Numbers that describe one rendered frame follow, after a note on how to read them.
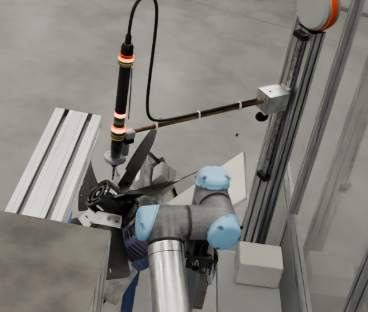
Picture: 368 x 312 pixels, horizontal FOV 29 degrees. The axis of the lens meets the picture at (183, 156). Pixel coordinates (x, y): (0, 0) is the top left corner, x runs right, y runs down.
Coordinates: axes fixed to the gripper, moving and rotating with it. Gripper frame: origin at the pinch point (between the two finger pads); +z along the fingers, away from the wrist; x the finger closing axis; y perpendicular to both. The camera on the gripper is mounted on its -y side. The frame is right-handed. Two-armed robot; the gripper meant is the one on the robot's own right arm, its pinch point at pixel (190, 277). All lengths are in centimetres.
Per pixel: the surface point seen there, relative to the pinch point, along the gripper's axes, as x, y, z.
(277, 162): 34, -87, 21
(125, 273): -16.8, -26.9, 29.1
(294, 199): 45, -91, 40
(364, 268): 45.0, -6.3, -5.3
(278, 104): 28, -83, -6
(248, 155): 56, -273, 148
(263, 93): 22, -84, -9
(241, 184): 18, -59, 13
